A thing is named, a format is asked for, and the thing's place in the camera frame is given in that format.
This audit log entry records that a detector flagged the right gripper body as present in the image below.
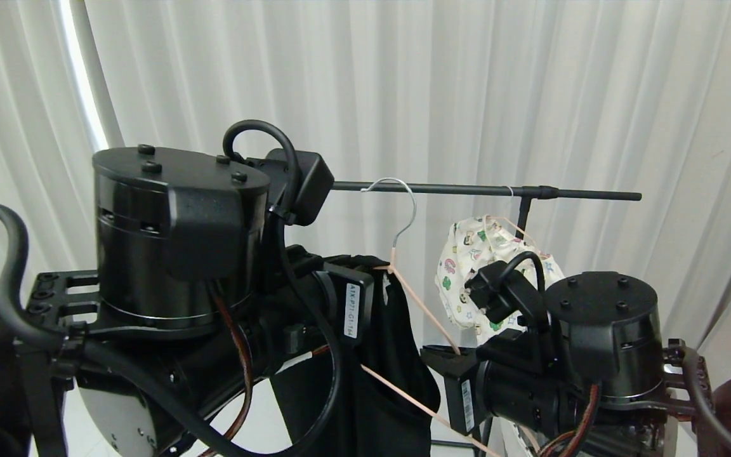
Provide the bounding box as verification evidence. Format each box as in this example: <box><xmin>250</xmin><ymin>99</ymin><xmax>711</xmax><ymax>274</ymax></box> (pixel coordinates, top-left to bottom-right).
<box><xmin>442</xmin><ymin>330</ymin><xmax>588</xmax><ymax>440</ymax></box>

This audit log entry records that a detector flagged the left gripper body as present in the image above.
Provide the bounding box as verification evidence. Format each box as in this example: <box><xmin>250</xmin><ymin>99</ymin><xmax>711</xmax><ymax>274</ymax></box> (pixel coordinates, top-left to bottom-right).
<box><xmin>258</xmin><ymin>244</ymin><xmax>376</xmax><ymax>375</ymax></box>

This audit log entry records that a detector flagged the black garment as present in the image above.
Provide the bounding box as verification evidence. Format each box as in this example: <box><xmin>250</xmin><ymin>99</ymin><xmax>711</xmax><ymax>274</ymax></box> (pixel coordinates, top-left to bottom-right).
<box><xmin>270</xmin><ymin>254</ymin><xmax>441</xmax><ymax>457</ymax></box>

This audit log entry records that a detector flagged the pink clothes hanger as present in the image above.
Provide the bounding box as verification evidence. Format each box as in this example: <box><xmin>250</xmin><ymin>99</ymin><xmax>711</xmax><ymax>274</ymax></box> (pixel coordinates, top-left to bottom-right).
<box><xmin>481</xmin><ymin>185</ymin><xmax>534</xmax><ymax>247</ymax></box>
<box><xmin>359</xmin><ymin>178</ymin><xmax>503</xmax><ymax>457</ymax></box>

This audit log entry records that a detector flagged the cream printed garment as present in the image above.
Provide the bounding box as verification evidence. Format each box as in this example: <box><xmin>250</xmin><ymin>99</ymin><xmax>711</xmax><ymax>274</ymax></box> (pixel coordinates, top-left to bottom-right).
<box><xmin>435</xmin><ymin>216</ymin><xmax>566</xmax><ymax>347</ymax></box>

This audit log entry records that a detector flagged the black clothes rack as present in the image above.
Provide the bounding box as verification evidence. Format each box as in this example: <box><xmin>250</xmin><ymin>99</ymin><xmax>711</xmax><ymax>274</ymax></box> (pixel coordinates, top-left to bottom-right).
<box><xmin>331</xmin><ymin>181</ymin><xmax>642</xmax><ymax>457</ymax></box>

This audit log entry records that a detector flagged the white curtain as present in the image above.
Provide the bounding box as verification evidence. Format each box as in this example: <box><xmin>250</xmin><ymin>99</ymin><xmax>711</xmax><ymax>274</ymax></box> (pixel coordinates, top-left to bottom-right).
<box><xmin>0</xmin><ymin>0</ymin><xmax>731</xmax><ymax>356</ymax></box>

